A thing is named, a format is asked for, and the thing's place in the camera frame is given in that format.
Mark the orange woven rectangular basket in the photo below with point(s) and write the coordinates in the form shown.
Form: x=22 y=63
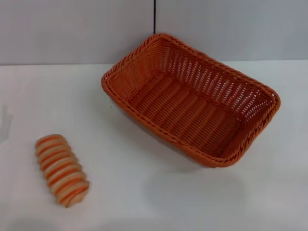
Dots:
x=183 y=115

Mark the orange cream striped bread roll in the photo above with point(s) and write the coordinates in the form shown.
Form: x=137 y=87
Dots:
x=60 y=168

